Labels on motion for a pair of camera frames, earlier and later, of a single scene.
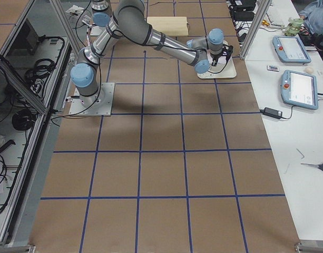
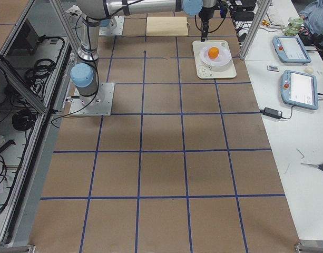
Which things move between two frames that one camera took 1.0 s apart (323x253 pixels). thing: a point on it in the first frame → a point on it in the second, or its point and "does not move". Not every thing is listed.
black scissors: (321, 166) does not move
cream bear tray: (224, 68) does not move
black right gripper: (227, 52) → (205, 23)
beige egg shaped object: (309, 69) does not move
